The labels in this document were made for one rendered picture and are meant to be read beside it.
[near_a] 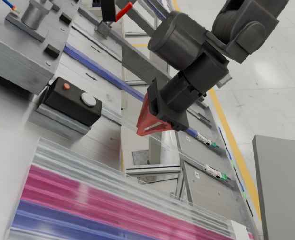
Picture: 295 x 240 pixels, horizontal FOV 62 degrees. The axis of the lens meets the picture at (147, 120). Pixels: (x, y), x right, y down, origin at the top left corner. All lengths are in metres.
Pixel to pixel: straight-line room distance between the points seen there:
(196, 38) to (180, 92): 0.09
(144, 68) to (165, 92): 0.34
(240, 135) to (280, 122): 0.36
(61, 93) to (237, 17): 0.26
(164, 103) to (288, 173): 0.64
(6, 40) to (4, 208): 0.19
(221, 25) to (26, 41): 0.27
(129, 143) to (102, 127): 1.29
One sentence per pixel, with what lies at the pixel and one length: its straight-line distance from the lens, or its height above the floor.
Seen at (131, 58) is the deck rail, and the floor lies 0.93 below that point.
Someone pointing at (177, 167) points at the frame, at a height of 0.32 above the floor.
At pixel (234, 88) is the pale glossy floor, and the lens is 2.29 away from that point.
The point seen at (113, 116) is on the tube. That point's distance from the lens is 0.45.
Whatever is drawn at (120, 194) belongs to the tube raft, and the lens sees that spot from 0.36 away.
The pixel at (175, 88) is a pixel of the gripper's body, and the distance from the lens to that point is 0.41.
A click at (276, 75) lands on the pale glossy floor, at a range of 2.61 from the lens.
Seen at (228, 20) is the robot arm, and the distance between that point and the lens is 0.40.
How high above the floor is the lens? 1.30
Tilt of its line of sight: 44 degrees down
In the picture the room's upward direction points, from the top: straight up
